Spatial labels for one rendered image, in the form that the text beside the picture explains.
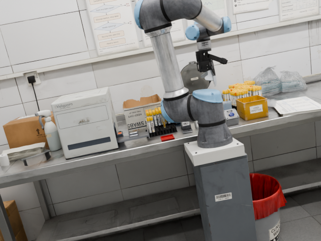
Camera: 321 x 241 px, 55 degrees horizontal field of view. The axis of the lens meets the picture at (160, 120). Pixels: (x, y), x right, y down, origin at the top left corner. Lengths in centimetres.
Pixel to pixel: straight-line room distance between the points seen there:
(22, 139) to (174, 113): 108
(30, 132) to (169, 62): 107
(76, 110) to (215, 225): 85
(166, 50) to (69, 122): 64
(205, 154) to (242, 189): 23
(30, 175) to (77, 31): 101
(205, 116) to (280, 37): 131
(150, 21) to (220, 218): 85
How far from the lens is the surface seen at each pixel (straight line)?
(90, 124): 161
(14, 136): 209
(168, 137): 164
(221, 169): 130
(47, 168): 168
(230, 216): 140
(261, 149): 254
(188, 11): 125
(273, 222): 199
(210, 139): 128
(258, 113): 176
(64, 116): 162
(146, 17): 128
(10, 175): 174
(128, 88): 221
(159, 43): 129
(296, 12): 250
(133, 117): 190
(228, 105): 179
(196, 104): 128
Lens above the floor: 137
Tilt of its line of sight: 14 degrees down
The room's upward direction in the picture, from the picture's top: 11 degrees counter-clockwise
